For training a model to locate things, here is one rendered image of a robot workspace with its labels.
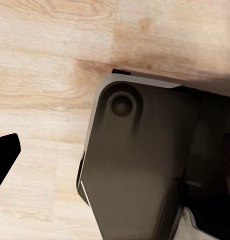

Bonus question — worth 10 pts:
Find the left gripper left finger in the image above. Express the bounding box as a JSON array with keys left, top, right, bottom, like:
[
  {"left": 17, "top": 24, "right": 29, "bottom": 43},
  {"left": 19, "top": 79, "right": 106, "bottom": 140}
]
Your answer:
[{"left": 0, "top": 133, "right": 21, "bottom": 186}]

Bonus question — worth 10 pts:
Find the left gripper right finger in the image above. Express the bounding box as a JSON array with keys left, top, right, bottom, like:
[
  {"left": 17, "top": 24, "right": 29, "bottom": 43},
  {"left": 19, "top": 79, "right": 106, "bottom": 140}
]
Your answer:
[{"left": 219, "top": 133, "right": 230, "bottom": 165}]

